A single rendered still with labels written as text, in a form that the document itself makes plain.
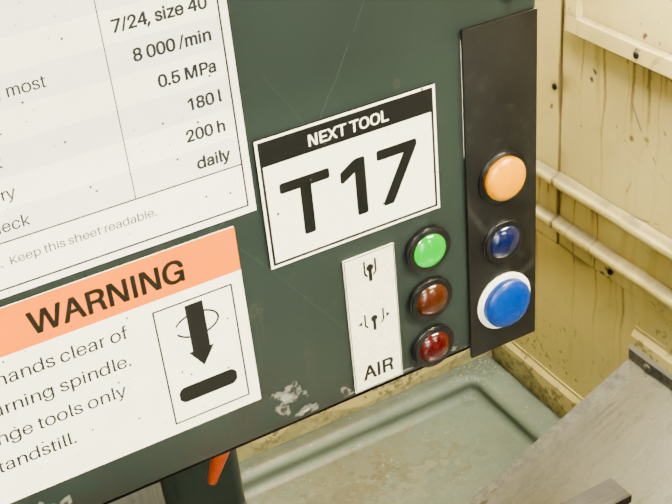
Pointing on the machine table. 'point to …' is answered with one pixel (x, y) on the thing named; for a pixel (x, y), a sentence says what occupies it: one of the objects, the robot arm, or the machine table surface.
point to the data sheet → (114, 131)
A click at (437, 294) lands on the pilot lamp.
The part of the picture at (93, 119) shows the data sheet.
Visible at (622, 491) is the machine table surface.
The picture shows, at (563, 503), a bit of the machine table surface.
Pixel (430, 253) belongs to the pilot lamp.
